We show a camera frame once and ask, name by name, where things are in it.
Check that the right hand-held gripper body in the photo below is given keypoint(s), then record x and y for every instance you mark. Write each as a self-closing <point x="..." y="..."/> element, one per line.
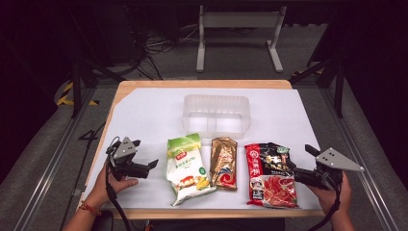
<point x="333" y="160"/>

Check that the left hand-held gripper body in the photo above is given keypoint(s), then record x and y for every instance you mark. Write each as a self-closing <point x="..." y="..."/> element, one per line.
<point x="124" y="150"/>

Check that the red and black packet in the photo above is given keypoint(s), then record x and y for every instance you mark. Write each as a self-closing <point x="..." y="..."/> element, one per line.
<point x="272" y="179"/>

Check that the white and green packet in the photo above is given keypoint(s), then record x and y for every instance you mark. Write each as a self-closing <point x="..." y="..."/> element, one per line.
<point x="187" y="170"/>

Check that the gold foil packet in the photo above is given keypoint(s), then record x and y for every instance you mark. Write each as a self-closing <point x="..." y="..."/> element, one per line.
<point x="224" y="163"/>

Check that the clear plastic container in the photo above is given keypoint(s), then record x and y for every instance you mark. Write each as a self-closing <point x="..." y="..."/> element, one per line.
<point x="216" y="115"/>

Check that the person's right hand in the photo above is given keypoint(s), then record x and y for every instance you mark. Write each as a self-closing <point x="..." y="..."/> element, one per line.
<point x="325" y="197"/>

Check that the person's left hand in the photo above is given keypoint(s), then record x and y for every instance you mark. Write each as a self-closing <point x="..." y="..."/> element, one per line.
<point x="107" y="189"/>

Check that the white paper sheet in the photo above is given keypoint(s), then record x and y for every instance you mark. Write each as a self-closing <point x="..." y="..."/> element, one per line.
<point x="154" y="109"/>

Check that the black metal stand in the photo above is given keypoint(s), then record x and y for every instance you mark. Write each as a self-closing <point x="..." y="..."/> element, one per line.
<point x="76" y="86"/>
<point x="338" y="86"/>

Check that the white metal stand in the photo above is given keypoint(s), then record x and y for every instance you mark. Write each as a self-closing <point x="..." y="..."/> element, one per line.
<point x="201" y="48"/>

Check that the aluminium rail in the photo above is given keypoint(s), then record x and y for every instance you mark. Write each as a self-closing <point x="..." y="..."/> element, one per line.
<point x="48" y="170"/>
<point x="359" y="150"/>

